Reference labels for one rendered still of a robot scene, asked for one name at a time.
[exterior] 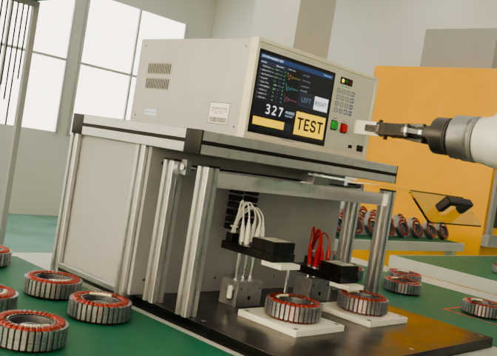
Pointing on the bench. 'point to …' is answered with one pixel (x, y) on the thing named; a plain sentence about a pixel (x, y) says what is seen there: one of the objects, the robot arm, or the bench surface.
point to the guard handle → (454, 204)
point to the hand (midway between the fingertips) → (368, 128)
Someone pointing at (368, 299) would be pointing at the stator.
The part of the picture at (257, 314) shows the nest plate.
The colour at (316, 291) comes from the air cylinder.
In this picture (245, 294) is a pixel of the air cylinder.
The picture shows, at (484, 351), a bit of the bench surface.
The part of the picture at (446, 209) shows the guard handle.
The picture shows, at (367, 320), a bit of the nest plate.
